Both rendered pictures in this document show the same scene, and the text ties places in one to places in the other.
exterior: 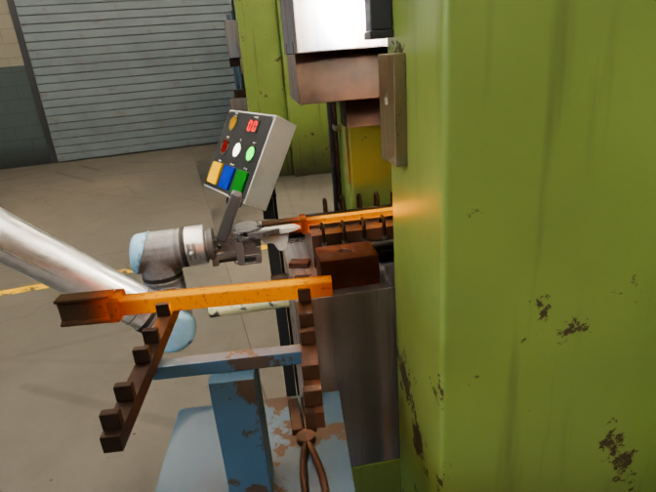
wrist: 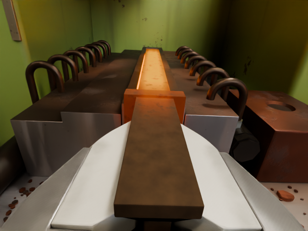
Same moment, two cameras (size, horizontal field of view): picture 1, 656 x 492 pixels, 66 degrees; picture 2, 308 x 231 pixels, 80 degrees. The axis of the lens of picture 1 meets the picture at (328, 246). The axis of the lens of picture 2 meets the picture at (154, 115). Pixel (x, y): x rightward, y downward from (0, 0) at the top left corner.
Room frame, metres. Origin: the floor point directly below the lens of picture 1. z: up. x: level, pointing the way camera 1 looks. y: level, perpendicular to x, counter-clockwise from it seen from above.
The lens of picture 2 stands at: (1.09, 0.19, 1.06)
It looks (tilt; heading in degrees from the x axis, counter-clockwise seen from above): 26 degrees down; 275
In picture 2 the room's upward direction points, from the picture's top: 3 degrees clockwise
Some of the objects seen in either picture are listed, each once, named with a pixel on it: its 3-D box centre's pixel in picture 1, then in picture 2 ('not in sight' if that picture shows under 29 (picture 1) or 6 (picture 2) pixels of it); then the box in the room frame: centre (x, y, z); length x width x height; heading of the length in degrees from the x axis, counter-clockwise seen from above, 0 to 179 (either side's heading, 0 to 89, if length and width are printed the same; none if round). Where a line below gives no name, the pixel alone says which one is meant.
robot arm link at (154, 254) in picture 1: (160, 251); not in sight; (1.06, 0.38, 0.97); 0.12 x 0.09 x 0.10; 97
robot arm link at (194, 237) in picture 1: (198, 245); not in sight; (1.07, 0.29, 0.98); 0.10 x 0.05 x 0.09; 7
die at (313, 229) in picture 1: (392, 225); (139, 81); (1.15, -0.16, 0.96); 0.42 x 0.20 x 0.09; 97
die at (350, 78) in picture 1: (388, 69); not in sight; (1.15, -0.16, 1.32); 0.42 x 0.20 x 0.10; 97
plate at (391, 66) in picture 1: (392, 109); not in sight; (0.83, -0.12, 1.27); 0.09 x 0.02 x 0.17; 7
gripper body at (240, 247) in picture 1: (235, 243); not in sight; (1.08, 0.21, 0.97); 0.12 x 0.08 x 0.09; 97
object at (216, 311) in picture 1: (277, 301); not in sight; (1.46, 0.18, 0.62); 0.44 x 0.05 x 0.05; 97
